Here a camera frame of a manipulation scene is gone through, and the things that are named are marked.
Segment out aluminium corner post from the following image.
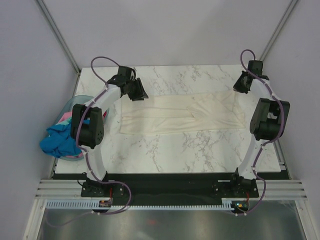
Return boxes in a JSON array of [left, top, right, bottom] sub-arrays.
[[257, 0, 300, 61], [35, 0, 81, 76]]

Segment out white slotted cable duct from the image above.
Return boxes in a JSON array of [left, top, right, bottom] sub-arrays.
[[45, 199, 234, 211]]

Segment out pink t-shirt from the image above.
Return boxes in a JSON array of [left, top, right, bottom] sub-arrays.
[[57, 111, 108, 124]]

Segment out cream white t-shirt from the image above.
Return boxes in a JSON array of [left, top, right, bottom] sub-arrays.
[[120, 90, 246, 135]]

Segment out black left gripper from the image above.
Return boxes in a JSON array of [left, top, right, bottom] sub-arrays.
[[126, 79, 149, 103]]

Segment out clear teal-rimmed plastic basket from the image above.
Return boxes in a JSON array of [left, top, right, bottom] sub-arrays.
[[54, 95, 108, 162]]

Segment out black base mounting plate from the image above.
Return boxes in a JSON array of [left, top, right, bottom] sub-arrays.
[[81, 173, 259, 205]]

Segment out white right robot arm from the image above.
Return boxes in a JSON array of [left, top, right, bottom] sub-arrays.
[[229, 60, 291, 198]]

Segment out left aluminium corner post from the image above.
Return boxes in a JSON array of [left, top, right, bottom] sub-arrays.
[[35, 0, 81, 76]]

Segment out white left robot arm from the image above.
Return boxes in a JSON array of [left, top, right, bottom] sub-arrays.
[[70, 66, 148, 197]]

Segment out right aluminium corner post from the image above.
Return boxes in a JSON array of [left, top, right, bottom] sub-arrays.
[[257, 0, 300, 61]]

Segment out aluminium frame rail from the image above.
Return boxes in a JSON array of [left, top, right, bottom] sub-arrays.
[[35, 179, 307, 200]]

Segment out blue t-shirt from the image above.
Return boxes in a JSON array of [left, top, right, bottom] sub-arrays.
[[39, 118, 82, 158]]

